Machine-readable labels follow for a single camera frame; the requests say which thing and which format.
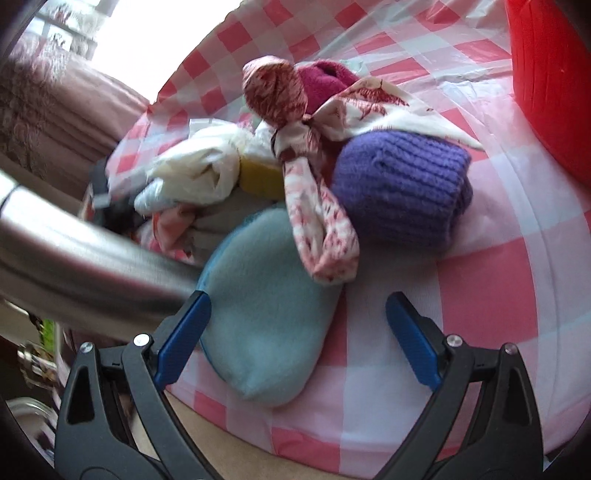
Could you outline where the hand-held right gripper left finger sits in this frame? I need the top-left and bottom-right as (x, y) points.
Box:
(54, 291), (227, 480)

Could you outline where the dark object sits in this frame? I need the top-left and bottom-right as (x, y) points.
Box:
(89, 161), (139, 232)

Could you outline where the pink cloth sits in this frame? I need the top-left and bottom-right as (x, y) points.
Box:
(139, 205), (208, 259)

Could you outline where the magenta knit sock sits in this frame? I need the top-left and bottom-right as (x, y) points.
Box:
(295, 60), (361, 116)

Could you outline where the red plastic jar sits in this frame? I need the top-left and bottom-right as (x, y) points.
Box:
(504, 0), (591, 188)

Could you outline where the red white floral cloth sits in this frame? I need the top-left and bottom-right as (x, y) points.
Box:
(242, 58), (485, 287)

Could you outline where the window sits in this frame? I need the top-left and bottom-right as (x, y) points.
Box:
(28, 0), (245, 102)

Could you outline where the red white checkered tablecloth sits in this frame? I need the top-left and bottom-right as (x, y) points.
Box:
(104, 0), (591, 462)

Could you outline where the plain yellow sponge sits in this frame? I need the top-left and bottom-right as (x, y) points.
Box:
(239, 157), (284, 200)

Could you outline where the white plastic packet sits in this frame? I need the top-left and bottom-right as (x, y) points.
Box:
(134, 121), (278, 215)

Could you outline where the light blue fabric pouch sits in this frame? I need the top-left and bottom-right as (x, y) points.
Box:
(198, 203), (345, 408)

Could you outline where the patterned mauve curtain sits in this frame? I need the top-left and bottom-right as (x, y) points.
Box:
(0, 32), (151, 199)

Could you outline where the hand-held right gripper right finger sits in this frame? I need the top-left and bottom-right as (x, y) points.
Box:
(372, 292), (546, 480)

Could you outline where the purple knit sock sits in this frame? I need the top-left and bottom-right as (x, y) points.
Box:
(330, 130), (474, 254)

